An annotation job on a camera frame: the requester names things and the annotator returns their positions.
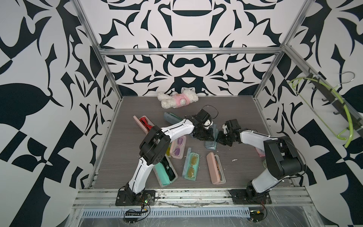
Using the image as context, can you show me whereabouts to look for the grey case white glasses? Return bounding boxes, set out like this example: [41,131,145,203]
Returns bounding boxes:
[205,124,218,150]

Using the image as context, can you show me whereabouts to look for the pink case thin glasses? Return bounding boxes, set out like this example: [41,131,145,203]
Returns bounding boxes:
[207,152,226,185]

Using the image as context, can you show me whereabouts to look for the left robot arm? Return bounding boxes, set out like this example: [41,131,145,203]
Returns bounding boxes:
[124,109,214,197]

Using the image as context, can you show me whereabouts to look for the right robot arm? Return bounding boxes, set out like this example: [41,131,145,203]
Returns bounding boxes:
[216,119,306,198]

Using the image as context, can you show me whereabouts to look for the empty grey teal case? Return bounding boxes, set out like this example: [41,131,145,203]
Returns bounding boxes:
[164,112,182,125]

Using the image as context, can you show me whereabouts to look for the pink case purple glasses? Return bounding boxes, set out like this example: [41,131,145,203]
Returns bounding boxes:
[170,136,187,159]

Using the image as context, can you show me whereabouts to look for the pink case red glasses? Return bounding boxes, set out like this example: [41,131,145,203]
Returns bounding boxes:
[133,115,155,134]

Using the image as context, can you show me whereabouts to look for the teal case black sunglasses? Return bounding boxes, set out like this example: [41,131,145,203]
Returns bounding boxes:
[153,156,178,187]

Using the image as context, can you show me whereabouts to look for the white pink plush toy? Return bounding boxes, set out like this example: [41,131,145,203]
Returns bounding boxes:
[157,89,199,109]

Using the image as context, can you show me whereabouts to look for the pink alarm clock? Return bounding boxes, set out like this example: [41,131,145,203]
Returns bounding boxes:
[255,147,266,157]

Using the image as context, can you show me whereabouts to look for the green clothes hanger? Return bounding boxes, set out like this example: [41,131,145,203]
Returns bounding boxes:
[288,77,354,148]

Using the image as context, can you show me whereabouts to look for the small black electronics box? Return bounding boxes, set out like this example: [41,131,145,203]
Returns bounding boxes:
[249,211,265,223]

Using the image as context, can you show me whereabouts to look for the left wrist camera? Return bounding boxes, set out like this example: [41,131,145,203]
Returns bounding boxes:
[203,119,213,128]

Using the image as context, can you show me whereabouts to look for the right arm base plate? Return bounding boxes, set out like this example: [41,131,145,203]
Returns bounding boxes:
[229,188,272,205]

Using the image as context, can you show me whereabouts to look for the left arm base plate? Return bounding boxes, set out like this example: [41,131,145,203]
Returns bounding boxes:
[115,190,156,207]

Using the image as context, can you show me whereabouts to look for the black connector with cables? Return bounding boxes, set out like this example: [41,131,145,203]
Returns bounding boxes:
[123,209,143,218]

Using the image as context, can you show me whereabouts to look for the black wall hook rack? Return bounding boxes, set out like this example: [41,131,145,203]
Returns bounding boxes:
[308,68,363,131]

